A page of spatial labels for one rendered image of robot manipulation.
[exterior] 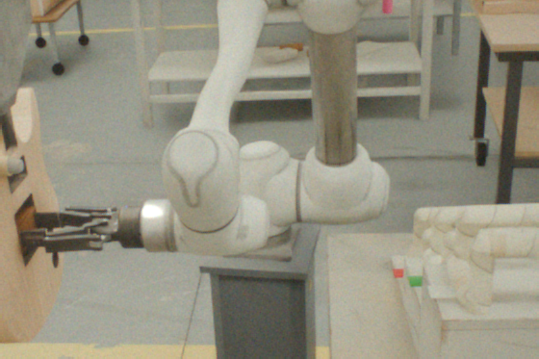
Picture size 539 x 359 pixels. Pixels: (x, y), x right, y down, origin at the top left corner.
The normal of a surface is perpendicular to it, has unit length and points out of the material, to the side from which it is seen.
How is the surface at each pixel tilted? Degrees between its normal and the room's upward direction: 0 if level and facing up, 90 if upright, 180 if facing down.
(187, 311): 0
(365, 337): 0
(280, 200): 87
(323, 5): 116
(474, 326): 90
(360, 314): 0
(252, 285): 90
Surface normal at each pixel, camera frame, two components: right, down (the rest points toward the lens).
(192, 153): -0.16, -0.33
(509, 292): -0.07, -0.90
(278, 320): -0.26, 0.43
